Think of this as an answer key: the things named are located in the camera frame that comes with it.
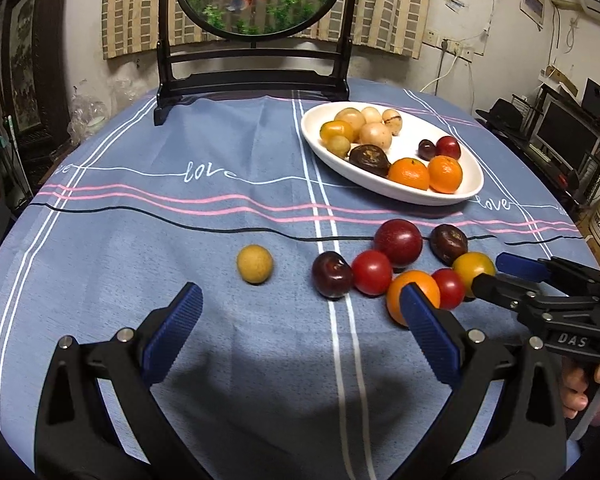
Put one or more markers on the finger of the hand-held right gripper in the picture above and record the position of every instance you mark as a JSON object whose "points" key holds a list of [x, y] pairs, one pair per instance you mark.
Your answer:
{"points": [[500, 287], [520, 266]]}

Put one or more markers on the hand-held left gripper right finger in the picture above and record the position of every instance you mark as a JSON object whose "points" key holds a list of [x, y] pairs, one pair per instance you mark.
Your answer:
{"points": [[430, 330]]}

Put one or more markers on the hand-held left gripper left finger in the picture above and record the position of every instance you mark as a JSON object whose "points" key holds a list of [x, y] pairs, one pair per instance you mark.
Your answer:
{"points": [[172, 330]]}

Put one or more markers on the orange tomato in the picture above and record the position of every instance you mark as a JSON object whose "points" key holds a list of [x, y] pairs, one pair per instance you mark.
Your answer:
{"points": [[422, 280], [472, 265]]}

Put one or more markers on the dark red plum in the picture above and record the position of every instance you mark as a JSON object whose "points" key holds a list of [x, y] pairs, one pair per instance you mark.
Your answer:
{"points": [[448, 147]]}

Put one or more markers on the mandarin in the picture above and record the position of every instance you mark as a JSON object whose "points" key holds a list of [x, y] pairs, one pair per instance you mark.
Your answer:
{"points": [[409, 173], [445, 174]]}

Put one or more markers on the white oval plate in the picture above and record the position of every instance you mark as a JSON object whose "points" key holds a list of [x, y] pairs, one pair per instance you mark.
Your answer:
{"points": [[405, 132]]}

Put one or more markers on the large pale yellow fruit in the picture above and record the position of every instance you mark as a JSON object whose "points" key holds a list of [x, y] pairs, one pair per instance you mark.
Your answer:
{"points": [[375, 136]]}

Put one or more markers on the pale yellow round fruit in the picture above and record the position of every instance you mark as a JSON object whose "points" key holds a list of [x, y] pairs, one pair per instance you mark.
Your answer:
{"points": [[350, 119], [371, 114]]}

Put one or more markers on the red tomato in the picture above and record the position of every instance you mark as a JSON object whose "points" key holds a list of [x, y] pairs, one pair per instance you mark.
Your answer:
{"points": [[450, 287], [371, 272]]}

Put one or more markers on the dark brown mangosteen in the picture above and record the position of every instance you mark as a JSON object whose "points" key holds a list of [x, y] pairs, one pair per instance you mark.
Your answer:
{"points": [[369, 160], [448, 244]]}

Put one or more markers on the large red plum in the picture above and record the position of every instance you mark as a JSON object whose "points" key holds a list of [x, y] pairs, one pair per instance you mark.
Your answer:
{"points": [[398, 242]]}

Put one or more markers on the blue striped tablecloth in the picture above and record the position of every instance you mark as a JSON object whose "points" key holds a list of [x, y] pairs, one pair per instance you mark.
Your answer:
{"points": [[130, 240]]}

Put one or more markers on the tan longan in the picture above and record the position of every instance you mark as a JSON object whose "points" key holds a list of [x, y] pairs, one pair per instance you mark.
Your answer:
{"points": [[254, 264]]}

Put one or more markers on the dark purple plum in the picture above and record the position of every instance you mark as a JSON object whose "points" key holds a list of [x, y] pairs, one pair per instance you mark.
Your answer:
{"points": [[332, 275]]}

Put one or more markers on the black computer monitor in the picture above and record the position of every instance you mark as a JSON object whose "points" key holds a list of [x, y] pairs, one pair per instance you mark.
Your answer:
{"points": [[567, 135]]}

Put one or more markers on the black hat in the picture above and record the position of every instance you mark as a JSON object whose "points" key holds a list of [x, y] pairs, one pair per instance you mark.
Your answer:
{"points": [[500, 112]]}

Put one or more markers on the black speaker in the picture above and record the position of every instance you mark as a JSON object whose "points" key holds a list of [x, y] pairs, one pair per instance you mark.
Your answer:
{"points": [[596, 97]]}

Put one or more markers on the clear plastic bag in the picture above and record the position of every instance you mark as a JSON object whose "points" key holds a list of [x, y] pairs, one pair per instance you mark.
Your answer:
{"points": [[87, 110]]}

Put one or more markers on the dark framed painting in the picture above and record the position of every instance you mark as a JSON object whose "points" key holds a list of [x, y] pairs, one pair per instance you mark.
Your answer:
{"points": [[25, 70]]}

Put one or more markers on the beige striped curtain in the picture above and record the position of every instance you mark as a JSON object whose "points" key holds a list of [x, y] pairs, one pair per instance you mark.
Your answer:
{"points": [[130, 10]]}

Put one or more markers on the white wall power outlet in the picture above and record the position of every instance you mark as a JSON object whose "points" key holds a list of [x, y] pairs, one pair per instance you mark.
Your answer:
{"points": [[455, 48]]}

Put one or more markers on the white framed wall notice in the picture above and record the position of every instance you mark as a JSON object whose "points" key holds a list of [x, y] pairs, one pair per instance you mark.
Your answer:
{"points": [[532, 2]]}

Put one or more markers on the white wall appliance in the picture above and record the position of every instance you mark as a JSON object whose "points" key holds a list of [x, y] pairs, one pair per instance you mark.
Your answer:
{"points": [[590, 5]]}

